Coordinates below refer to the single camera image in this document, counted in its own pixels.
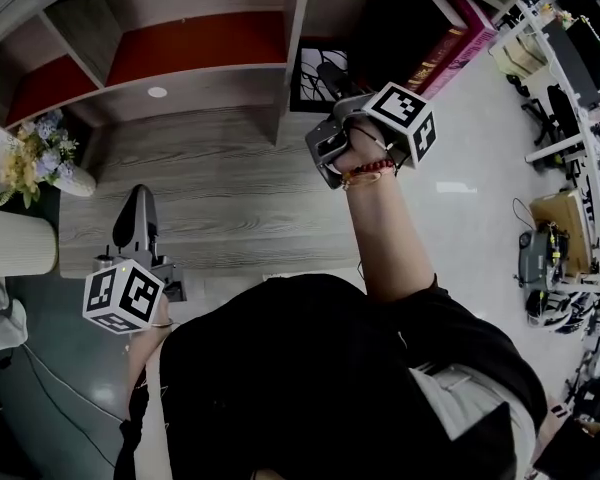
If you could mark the open cardboard box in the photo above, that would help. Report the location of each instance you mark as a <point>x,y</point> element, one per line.
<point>562,218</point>

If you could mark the person's right hand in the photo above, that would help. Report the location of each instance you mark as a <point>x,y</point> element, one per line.
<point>365,148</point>

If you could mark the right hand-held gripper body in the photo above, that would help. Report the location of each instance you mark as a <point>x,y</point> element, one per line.
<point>400,113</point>

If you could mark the black computer monitor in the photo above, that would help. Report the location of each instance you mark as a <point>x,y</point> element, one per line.
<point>597,53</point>
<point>570,63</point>

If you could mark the long white office desk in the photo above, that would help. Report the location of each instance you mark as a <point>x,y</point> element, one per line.
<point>592,168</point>

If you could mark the white paper sheet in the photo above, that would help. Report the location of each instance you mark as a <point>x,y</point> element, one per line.
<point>455,187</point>

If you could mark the person's left forearm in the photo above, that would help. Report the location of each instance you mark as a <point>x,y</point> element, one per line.
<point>145,358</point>

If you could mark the black framed branch picture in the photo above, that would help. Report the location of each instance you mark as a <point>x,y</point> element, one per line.
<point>305,75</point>

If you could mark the black office chair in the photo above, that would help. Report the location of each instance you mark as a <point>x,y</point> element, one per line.
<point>557,113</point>

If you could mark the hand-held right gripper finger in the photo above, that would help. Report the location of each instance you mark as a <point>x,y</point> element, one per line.
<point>334,82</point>

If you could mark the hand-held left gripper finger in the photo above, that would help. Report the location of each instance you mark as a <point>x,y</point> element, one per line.
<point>125,228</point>
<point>149,233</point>

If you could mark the black wheeled machine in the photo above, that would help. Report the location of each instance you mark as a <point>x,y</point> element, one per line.
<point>535,258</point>

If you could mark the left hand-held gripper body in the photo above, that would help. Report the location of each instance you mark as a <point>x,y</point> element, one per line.
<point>130,293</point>

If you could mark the person's black and white top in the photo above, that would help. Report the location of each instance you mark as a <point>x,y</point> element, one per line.
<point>305,383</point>

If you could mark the yellow and blue flower bouquet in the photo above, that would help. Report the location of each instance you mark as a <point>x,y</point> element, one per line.
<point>35,158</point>

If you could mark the row of dark red books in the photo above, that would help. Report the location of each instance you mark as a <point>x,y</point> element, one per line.
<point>465,53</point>

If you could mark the person's right forearm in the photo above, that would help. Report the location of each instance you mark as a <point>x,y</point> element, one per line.
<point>390,243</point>

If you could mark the dark red book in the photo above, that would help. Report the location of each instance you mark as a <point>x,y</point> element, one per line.
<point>437,53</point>

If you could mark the thin gold bangle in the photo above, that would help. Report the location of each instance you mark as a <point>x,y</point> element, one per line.
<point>162,324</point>

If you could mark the white ribbed vase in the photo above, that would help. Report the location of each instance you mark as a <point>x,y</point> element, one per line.
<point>77,183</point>

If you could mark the pile of black and white gear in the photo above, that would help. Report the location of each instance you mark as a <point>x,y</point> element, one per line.
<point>560,310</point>

